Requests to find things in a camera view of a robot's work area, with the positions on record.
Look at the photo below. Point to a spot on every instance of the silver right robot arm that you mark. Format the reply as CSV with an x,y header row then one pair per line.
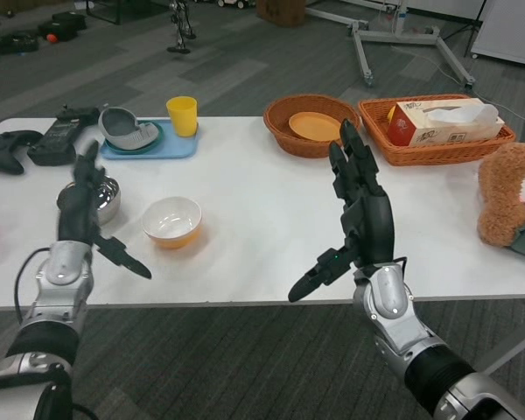
x,y
402,324

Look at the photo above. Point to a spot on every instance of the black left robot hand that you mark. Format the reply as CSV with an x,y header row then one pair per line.
x,y
76,214

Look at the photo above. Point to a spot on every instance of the red and white tissue box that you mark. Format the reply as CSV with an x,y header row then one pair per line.
x,y
420,127

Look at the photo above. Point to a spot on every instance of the tall cardboard boxes pile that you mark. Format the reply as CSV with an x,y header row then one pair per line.
x,y
282,11

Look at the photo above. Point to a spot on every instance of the stainless steel bowl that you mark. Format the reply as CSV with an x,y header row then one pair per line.
x,y
109,197

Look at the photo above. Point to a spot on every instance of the round wicker basket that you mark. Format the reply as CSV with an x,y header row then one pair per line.
x,y
280,131

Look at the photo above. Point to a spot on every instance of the black carry case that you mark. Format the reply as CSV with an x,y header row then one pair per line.
x,y
65,26

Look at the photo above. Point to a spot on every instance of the black low bench frame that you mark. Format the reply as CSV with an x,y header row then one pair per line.
x,y
114,9

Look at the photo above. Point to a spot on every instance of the grey slotted bowl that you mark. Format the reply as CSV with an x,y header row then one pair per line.
x,y
120,129

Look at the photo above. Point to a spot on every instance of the black game controller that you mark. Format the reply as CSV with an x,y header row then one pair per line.
x,y
2,151

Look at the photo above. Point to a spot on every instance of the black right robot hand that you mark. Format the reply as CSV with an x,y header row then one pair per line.
x,y
372,223

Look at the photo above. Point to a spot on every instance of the black equipment on floor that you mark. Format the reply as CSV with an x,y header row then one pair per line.
x,y
13,44

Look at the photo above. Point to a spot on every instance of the white table leg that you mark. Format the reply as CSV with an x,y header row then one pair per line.
x,y
512,341

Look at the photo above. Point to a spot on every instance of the yellow plastic cup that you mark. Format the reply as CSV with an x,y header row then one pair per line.
x,y
182,116

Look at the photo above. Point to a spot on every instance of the brown teddy bear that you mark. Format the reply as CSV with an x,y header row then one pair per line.
x,y
501,192

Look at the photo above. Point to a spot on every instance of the orange ball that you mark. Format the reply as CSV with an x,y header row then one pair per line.
x,y
51,38

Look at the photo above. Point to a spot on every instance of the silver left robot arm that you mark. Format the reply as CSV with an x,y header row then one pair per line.
x,y
52,306

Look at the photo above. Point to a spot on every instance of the rectangular wicker basket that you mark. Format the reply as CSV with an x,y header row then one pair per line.
x,y
437,153

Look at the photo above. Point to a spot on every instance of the white toy car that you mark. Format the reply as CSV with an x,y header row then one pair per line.
x,y
247,3
225,2

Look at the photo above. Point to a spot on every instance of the small black device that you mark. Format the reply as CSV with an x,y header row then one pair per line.
x,y
76,114

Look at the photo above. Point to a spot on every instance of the green plate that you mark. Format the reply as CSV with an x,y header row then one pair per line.
x,y
157,139

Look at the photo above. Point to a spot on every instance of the white gantry hoist frame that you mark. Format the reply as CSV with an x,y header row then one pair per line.
x,y
363,44

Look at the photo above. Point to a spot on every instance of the white and orange plastic bowl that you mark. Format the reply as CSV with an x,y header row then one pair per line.
x,y
172,219

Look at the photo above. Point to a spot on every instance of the black battery pack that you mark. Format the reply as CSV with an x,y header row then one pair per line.
x,y
54,140

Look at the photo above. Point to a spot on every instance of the standing humanoid robot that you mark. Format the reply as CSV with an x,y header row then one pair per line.
x,y
180,30

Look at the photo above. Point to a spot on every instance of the blue plastic tray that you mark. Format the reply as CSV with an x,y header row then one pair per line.
x,y
179,146

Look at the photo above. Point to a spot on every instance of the yellow item behind tissue box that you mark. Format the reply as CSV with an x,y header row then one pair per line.
x,y
391,114

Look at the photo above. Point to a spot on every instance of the black tripod stand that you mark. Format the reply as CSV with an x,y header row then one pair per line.
x,y
474,26

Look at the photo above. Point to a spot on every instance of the orange plastic plate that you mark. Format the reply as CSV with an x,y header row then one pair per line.
x,y
312,127

